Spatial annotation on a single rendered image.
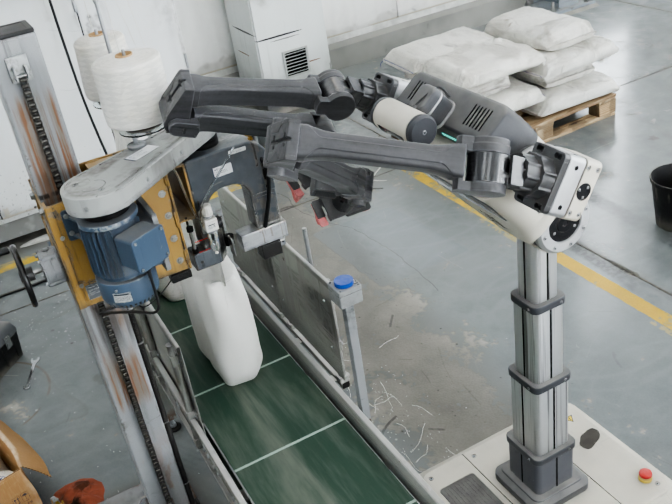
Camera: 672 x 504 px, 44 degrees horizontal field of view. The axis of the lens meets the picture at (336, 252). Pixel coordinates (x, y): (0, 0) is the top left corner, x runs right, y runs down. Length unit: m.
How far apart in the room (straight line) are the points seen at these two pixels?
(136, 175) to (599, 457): 1.63
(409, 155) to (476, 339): 2.20
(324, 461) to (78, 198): 1.13
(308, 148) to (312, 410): 1.46
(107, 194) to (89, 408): 1.86
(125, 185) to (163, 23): 3.10
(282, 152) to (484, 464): 1.51
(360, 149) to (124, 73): 0.68
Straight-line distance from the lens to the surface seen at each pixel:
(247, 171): 2.34
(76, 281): 2.31
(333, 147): 1.48
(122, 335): 2.50
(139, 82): 1.97
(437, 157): 1.50
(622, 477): 2.70
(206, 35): 6.56
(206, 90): 1.90
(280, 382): 2.93
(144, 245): 2.03
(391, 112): 1.75
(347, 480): 2.54
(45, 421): 3.76
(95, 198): 2.00
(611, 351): 3.57
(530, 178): 1.55
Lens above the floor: 2.20
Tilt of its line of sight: 30 degrees down
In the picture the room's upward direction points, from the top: 9 degrees counter-clockwise
